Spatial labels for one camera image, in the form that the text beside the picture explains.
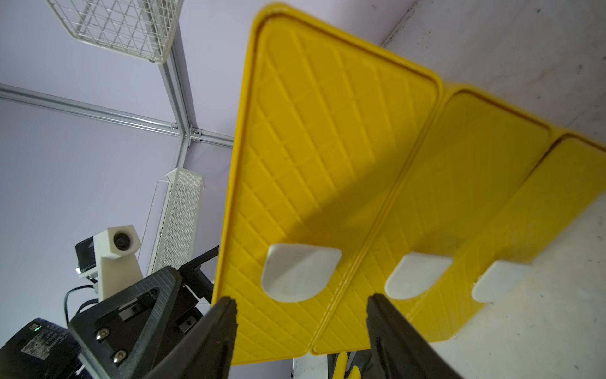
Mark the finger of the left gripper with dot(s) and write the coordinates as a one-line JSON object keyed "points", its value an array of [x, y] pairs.
{"points": [[195, 279]]}

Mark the yellow drawer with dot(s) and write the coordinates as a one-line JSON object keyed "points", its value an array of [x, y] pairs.
{"points": [[477, 152], [569, 178], [327, 127]]}

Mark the yellow bottom drawer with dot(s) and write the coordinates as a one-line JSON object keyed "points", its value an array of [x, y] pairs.
{"points": [[569, 178]]}

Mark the white wire wall basket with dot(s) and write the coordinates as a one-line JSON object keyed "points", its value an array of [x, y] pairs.
{"points": [[143, 29]]}

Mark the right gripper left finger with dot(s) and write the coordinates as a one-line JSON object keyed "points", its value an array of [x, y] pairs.
{"points": [[207, 349]]}

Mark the yellow drawer cabinet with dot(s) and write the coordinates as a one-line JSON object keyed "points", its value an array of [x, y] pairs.
{"points": [[347, 160]]}

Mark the aluminium frame rail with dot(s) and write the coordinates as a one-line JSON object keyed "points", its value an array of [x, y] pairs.
{"points": [[73, 107]]}

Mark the yellow top drawer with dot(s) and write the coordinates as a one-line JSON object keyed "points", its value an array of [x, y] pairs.
{"points": [[327, 127]]}

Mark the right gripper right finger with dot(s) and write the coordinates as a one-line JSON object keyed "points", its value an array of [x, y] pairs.
{"points": [[397, 349]]}

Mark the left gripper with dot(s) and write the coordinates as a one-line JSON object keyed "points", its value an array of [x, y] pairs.
{"points": [[119, 338]]}

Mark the yellow black work glove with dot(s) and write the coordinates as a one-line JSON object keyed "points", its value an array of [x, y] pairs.
{"points": [[341, 370]]}

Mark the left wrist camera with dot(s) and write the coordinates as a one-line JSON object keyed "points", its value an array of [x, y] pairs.
{"points": [[109, 260]]}

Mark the white mesh two-tier rack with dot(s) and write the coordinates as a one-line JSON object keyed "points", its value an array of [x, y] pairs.
{"points": [[175, 235]]}

